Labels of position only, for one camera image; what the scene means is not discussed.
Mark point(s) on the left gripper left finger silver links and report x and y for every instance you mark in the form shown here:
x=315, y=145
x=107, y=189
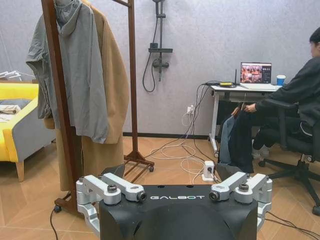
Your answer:
x=112, y=186

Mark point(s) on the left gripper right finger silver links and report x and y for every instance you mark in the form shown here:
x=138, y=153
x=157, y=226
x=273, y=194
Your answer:
x=246, y=187

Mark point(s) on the dark navy garment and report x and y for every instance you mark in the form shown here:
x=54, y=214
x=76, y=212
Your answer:
x=241, y=142

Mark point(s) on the blue denim garment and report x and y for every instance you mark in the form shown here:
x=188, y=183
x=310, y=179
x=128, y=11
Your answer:
x=225, y=140

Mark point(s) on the wooden clothes hanger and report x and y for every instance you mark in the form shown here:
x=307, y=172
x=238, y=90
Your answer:
x=238, y=108

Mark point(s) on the white power strip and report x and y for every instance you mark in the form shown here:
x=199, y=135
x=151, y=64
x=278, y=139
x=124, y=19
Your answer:
x=208, y=171

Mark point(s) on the black office chair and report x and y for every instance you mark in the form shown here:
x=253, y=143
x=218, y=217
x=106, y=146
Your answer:
x=290, y=140

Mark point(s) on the tan long coat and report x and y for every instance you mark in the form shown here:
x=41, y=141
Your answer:
x=112, y=87

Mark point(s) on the white desk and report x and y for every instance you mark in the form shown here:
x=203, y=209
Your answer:
x=220, y=88

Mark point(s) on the black router with antenna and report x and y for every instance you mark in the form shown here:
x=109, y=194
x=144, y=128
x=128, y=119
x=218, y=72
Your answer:
x=225, y=84

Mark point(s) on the yellow and grey sofa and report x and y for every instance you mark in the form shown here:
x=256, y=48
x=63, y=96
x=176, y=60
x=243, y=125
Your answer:
x=15, y=140

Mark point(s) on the blue cup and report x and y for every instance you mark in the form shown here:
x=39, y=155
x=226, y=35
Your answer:
x=280, y=80

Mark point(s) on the brown wooden clothes rack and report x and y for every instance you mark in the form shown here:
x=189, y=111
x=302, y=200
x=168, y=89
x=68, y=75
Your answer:
x=132, y=75

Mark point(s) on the open laptop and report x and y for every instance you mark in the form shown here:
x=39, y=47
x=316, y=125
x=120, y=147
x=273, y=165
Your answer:
x=255, y=72

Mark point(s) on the grey hooded jacket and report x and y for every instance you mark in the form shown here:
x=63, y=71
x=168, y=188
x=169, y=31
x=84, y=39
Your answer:
x=80, y=75

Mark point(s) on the person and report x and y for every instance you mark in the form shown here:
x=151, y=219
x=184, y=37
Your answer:
x=305, y=85

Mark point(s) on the beige crumpled cloth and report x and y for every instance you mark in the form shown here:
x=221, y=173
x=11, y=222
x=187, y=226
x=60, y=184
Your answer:
x=8, y=111

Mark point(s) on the dark grey shower set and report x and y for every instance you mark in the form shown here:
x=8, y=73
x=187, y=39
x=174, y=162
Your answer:
x=160, y=50

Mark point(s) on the white clothes hangers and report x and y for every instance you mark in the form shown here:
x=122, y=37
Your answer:
x=12, y=74

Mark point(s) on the white wall socket with plugs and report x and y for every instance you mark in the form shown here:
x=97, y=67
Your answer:
x=190, y=110

